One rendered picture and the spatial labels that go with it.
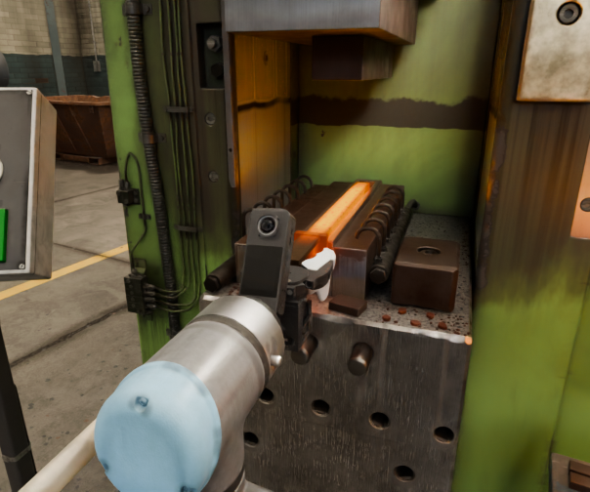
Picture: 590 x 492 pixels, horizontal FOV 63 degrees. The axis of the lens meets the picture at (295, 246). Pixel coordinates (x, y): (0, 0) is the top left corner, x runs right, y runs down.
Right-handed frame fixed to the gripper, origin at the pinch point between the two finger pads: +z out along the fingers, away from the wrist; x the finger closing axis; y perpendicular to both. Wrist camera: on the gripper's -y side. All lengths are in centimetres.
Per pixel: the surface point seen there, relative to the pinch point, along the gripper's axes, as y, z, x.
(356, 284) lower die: 6.2, 4.0, 6.2
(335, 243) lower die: 0.9, 5.4, 2.7
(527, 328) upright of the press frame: 16.3, 18.0, 31.3
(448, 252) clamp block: 2.2, 10.2, 18.1
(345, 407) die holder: 22.6, -2.0, 6.6
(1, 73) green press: -20, 329, -419
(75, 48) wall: -60, 717, -668
